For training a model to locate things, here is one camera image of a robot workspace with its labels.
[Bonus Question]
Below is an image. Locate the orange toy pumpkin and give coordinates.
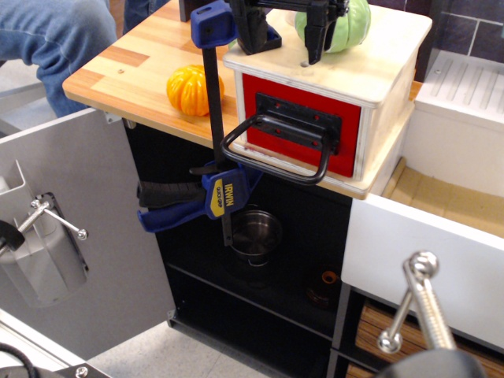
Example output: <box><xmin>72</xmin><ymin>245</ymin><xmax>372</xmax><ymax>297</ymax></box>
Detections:
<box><xmin>166</xmin><ymin>65</ymin><xmax>209</xmax><ymax>117</ymax></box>

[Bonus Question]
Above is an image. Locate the person leg in jeans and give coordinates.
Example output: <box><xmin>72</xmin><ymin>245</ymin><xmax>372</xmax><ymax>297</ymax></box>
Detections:
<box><xmin>1</xmin><ymin>1</ymin><xmax>117</xmax><ymax>117</ymax></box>

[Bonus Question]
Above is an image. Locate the red front wooden drawer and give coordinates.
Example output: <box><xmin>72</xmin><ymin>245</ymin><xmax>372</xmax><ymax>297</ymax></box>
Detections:
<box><xmin>220</xmin><ymin>74</ymin><xmax>361</xmax><ymax>185</ymax></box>

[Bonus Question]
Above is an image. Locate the silver clamp screw right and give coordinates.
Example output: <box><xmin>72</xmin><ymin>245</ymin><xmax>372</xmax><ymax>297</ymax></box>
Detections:
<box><xmin>377</xmin><ymin>250</ymin><xmax>457</xmax><ymax>354</ymax></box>

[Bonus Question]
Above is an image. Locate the white sink basin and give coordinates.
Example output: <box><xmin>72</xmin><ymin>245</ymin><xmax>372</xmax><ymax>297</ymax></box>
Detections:
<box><xmin>341</xmin><ymin>51</ymin><xmax>503</xmax><ymax>350</ymax></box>

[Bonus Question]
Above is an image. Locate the black cable bottom left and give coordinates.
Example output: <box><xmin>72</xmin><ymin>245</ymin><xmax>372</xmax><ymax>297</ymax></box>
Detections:
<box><xmin>0</xmin><ymin>342</ymin><xmax>40</xmax><ymax>378</ymax></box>

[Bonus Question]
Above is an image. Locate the black cabinet frame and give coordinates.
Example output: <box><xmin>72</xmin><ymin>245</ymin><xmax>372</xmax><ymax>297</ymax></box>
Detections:
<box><xmin>124</xmin><ymin>120</ymin><xmax>504</xmax><ymax>378</ymax></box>

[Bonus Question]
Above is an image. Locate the grey cabinet door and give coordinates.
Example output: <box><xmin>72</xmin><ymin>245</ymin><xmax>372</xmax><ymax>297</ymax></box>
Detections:
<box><xmin>1</xmin><ymin>109</ymin><xmax>173</xmax><ymax>358</ymax></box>

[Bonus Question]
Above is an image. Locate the silver clamp screw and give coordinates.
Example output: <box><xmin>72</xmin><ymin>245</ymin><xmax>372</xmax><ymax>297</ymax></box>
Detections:
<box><xmin>17</xmin><ymin>199</ymin><xmax>89</xmax><ymax>241</ymax></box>
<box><xmin>377</xmin><ymin>250</ymin><xmax>457</xmax><ymax>354</ymax></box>

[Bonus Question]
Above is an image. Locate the green toy cabbage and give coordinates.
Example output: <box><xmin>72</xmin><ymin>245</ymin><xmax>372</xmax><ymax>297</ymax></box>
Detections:
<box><xmin>295</xmin><ymin>1</ymin><xmax>371</xmax><ymax>54</ymax></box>

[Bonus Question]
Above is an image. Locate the small steel pot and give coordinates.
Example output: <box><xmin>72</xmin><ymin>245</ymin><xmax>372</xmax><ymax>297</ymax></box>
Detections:
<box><xmin>232</xmin><ymin>207</ymin><xmax>284</xmax><ymax>267</ymax></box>

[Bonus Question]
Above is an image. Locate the brown round object on shelf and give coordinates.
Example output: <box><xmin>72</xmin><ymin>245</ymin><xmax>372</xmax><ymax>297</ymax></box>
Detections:
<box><xmin>306</xmin><ymin>268</ymin><xmax>340</xmax><ymax>309</ymax></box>

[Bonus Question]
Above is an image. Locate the silver clamp screw left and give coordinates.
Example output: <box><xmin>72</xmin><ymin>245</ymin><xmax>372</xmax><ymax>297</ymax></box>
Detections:
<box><xmin>17</xmin><ymin>199</ymin><xmax>89</xmax><ymax>241</ymax></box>

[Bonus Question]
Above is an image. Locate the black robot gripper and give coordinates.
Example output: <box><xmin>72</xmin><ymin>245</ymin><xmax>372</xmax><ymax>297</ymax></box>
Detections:
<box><xmin>230</xmin><ymin>0</ymin><xmax>349</xmax><ymax>65</ymax></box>

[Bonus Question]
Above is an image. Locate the light plywood box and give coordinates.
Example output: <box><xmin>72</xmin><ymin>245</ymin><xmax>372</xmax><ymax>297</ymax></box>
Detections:
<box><xmin>224</xmin><ymin>6</ymin><xmax>432</xmax><ymax>189</ymax></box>

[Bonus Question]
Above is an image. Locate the blue black bar clamp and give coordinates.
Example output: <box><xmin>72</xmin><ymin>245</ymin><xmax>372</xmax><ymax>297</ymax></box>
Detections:
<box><xmin>137</xmin><ymin>1</ymin><xmax>261</xmax><ymax>246</ymax></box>

